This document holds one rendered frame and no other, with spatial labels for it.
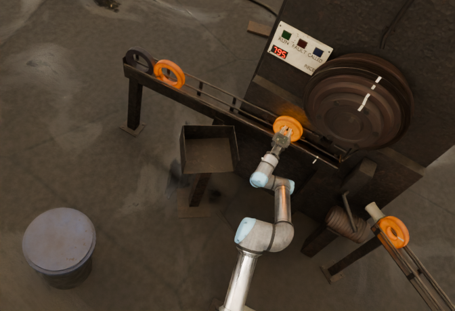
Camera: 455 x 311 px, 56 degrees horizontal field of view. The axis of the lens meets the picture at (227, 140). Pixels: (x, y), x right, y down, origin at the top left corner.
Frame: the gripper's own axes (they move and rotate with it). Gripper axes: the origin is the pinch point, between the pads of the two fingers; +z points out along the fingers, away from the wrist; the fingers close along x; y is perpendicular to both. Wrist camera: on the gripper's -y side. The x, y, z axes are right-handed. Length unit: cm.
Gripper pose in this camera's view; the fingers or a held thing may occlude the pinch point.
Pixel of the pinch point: (288, 127)
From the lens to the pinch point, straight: 222.0
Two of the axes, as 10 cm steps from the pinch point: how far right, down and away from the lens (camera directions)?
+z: 4.9, -8.0, 3.4
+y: 0.8, -3.4, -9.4
